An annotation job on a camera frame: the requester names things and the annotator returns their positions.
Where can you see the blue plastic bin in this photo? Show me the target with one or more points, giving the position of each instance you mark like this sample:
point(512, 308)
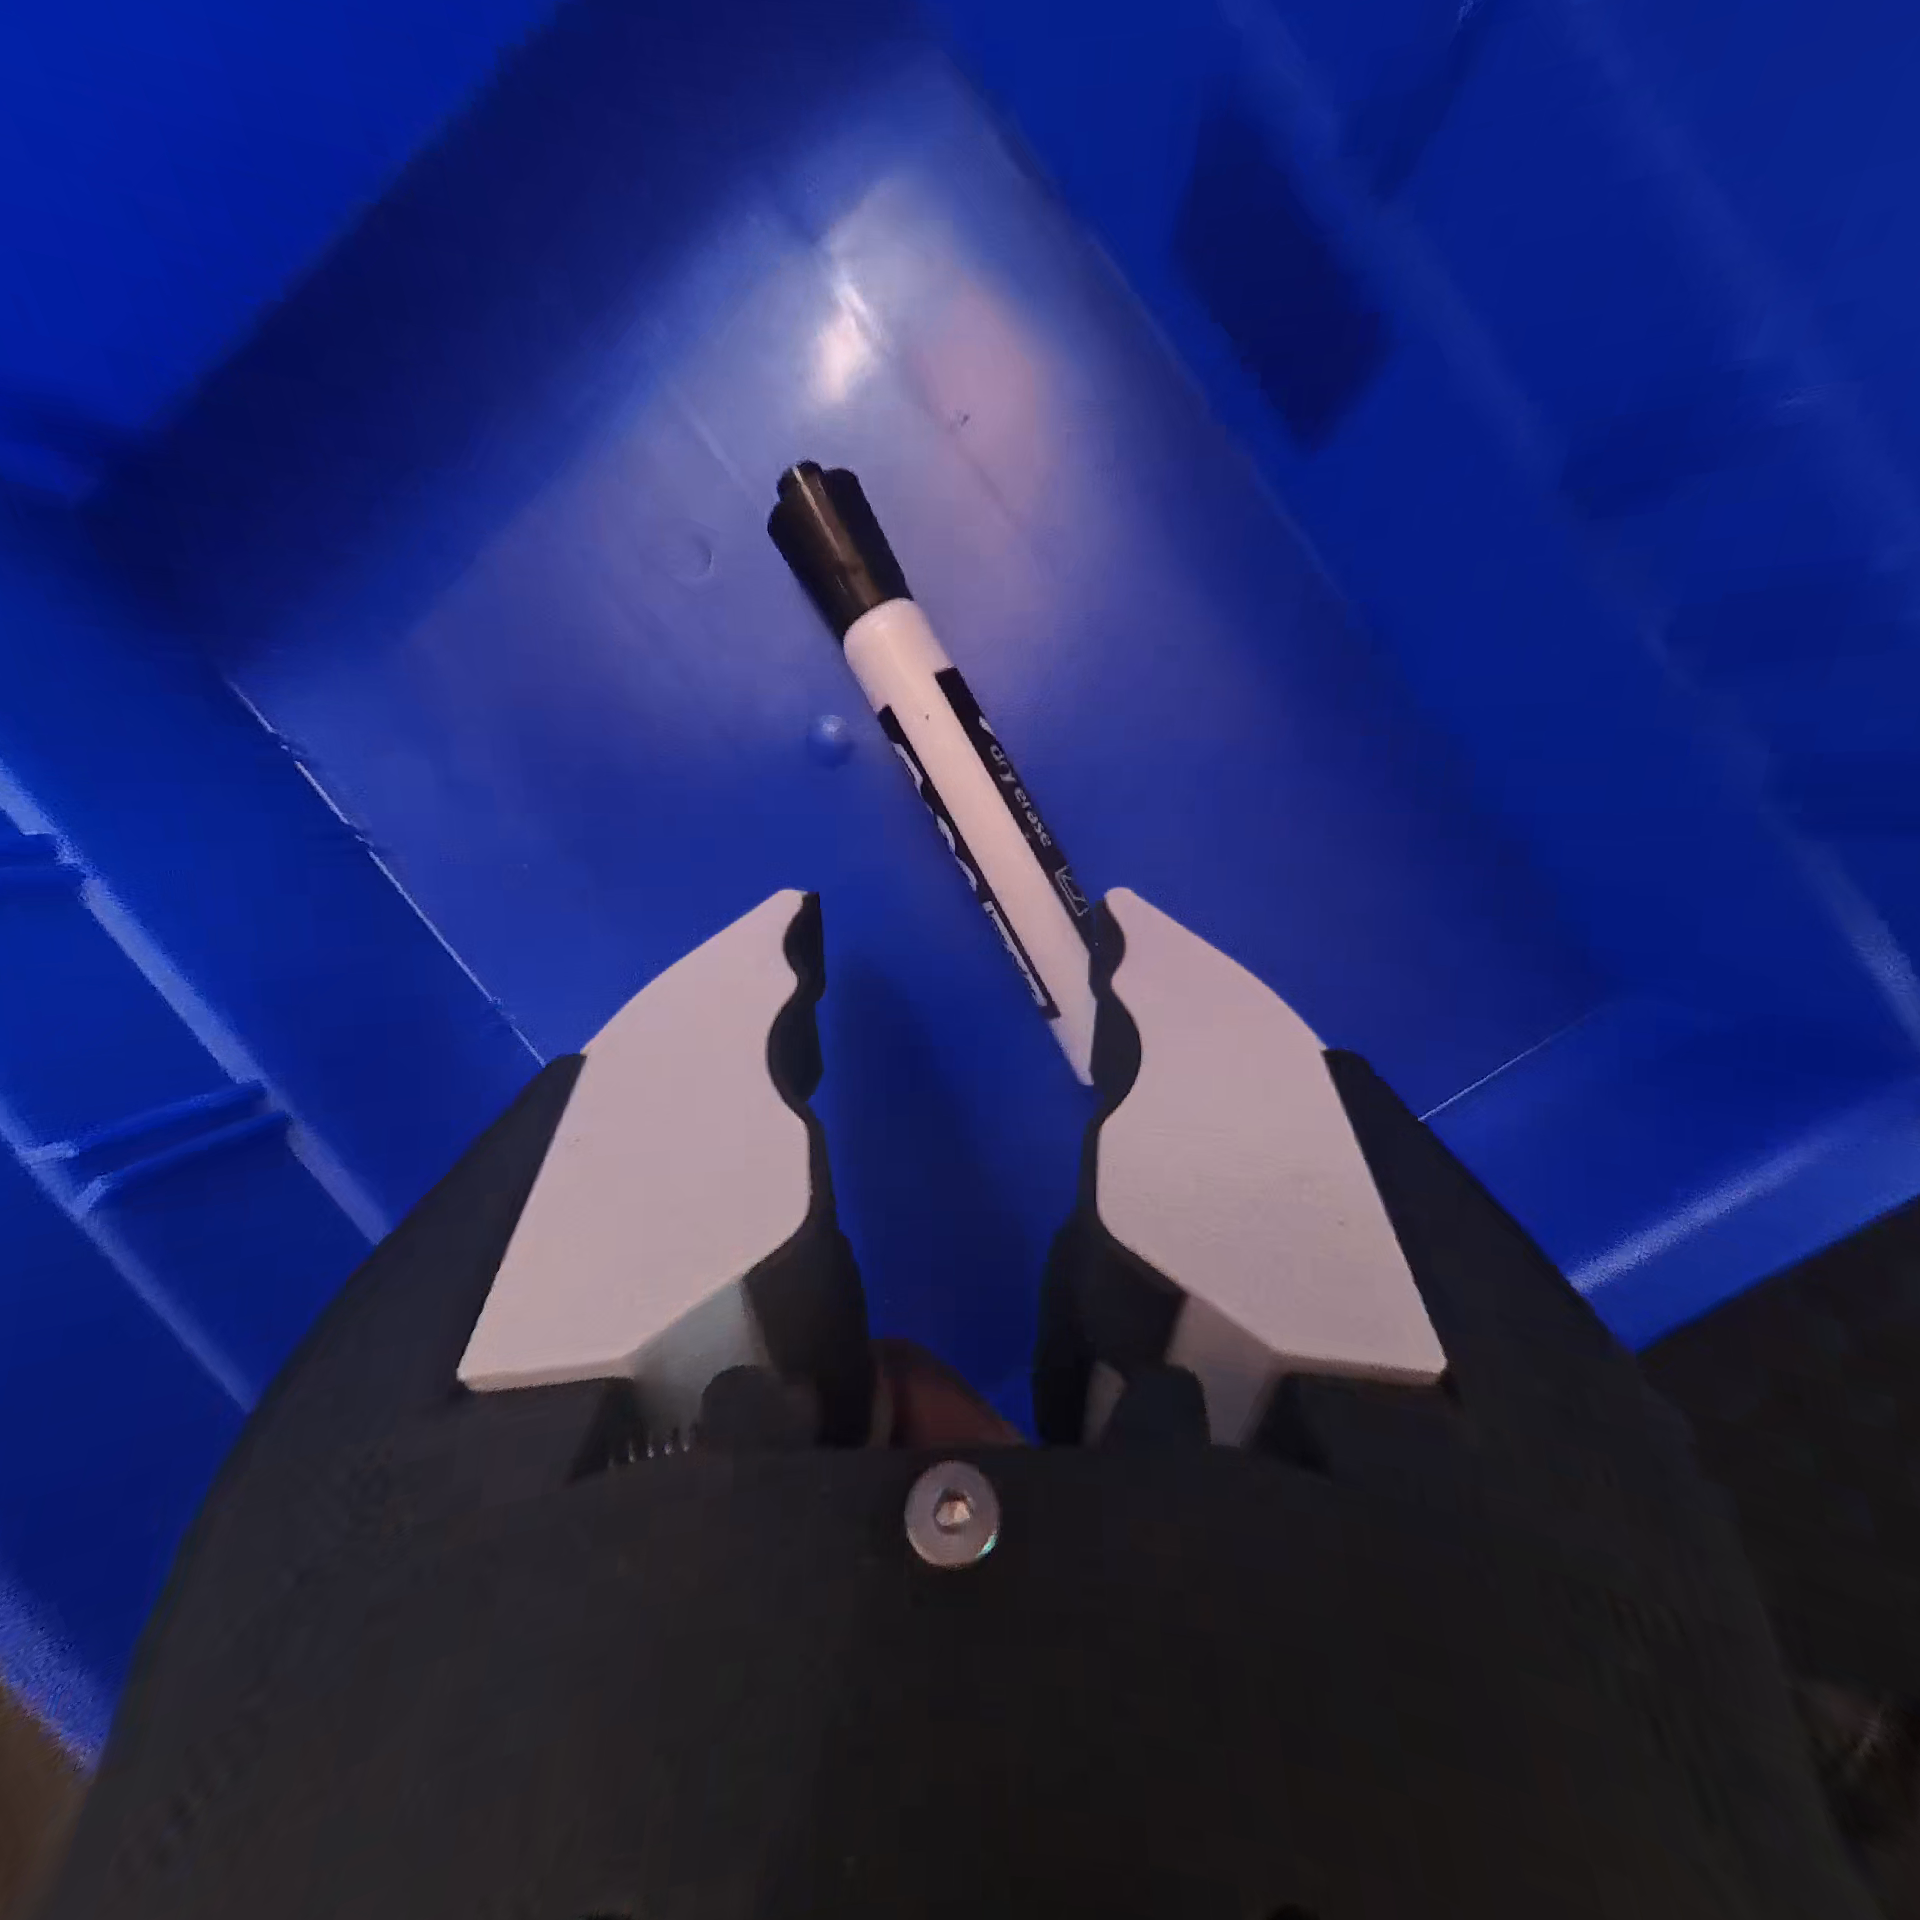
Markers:
point(524, 598)

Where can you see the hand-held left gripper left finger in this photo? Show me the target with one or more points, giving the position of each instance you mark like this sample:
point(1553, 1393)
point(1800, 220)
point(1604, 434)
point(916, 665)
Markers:
point(645, 1184)

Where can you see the white dry-erase marker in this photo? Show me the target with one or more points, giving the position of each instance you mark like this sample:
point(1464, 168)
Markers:
point(901, 674)

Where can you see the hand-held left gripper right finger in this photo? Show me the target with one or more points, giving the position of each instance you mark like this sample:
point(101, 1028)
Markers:
point(1260, 1184)

